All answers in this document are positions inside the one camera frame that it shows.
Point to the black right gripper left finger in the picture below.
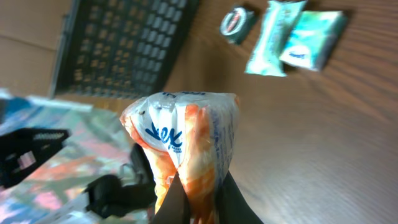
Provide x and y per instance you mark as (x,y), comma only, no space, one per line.
(175,208)

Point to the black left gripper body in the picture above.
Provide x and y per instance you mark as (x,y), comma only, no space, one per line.
(24,150)

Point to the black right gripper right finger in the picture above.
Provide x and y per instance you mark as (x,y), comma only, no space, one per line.
(231,205)

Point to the orange tissue pack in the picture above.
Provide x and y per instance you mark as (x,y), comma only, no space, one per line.
(190,134)

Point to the green tissue pack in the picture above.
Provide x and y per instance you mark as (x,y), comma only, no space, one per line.
(312,39)

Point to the light green wipes pack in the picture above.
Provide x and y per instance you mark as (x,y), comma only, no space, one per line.
(278,21)

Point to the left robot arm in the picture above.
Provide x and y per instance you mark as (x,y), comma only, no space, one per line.
(107,196)

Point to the grey plastic shopping basket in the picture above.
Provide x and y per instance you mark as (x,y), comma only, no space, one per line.
(120,48)

